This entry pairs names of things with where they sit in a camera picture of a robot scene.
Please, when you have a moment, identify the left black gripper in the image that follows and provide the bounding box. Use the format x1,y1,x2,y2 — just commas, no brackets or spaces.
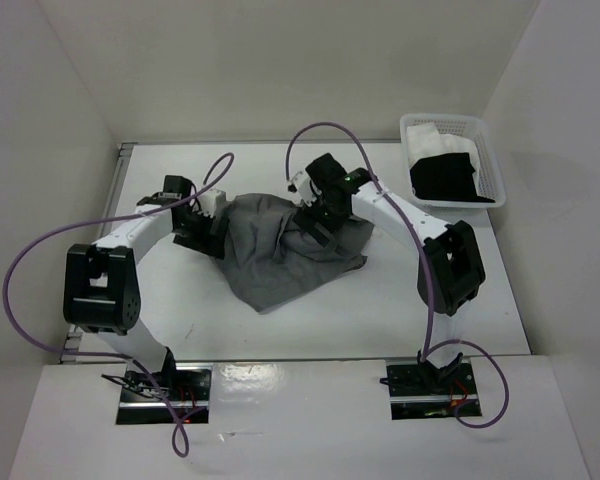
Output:
174,206,229,259

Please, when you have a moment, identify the grey skirt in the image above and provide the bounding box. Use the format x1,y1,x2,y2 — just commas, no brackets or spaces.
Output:
215,193,374,314

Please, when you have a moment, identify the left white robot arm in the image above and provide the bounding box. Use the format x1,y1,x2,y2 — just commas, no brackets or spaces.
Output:
63,175,228,400

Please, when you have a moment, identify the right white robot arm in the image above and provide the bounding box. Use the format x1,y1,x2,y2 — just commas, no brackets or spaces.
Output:
288,153,486,393

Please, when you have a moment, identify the black folded skirt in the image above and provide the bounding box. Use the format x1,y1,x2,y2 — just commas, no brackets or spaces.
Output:
410,152,494,203

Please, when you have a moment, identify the white skirt in basket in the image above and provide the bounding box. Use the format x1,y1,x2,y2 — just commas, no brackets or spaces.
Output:
405,122,481,186

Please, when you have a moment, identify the white plastic basket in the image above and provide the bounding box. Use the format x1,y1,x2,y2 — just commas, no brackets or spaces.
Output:
400,113,506,210

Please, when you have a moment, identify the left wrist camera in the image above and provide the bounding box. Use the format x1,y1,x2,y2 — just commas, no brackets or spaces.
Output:
197,188,227,218

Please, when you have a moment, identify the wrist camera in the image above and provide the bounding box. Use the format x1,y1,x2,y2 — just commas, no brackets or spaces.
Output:
197,188,227,218
287,171,317,206

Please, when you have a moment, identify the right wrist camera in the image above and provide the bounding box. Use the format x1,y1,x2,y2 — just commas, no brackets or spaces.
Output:
287,171,317,206

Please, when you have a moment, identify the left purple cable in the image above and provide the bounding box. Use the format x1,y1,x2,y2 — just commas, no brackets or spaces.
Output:
2,152,235,458

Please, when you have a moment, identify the purple cable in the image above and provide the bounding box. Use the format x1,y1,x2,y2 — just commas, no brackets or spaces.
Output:
2,152,235,458
284,121,511,430

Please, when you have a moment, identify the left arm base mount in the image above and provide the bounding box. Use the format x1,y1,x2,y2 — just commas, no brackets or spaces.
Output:
101,364,212,425

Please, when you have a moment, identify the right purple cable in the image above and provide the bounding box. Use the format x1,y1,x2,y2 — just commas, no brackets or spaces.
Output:
284,121,511,430

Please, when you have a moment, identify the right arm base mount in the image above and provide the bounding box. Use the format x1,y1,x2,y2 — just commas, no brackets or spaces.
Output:
379,359,482,421

